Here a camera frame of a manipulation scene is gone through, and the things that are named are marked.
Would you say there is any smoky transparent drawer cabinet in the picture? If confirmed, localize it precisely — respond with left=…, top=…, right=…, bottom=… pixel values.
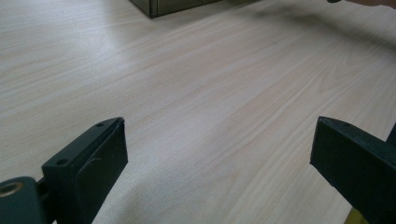
left=129, top=0, right=224, bottom=19

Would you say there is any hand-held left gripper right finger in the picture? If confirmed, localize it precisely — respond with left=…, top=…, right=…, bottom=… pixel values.
left=309, top=116, right=396, bottom=224

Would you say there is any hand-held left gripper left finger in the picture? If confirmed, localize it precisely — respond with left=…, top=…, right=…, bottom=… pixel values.
left=41, top=117, right=129, bottom=224

